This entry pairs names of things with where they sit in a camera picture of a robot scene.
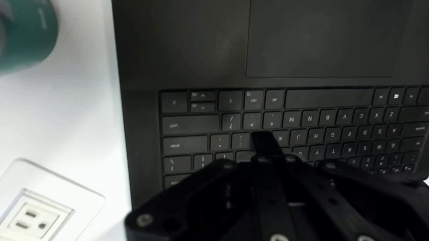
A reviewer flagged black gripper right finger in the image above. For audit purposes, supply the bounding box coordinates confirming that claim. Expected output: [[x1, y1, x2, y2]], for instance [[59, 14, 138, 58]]
[[285, 155, 429, 241]]

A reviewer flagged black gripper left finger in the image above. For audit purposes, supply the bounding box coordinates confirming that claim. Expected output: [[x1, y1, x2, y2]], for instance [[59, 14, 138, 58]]
[[124, 131, 287, 241]]

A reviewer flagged grey Dell laptop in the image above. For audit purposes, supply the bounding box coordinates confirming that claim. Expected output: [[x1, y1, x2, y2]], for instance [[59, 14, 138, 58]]
[[111, 0, 429, 204]]

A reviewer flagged green soda can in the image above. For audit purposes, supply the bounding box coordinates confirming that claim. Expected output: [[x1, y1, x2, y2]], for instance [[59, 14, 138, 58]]
[[0, 0, 59, 75]]

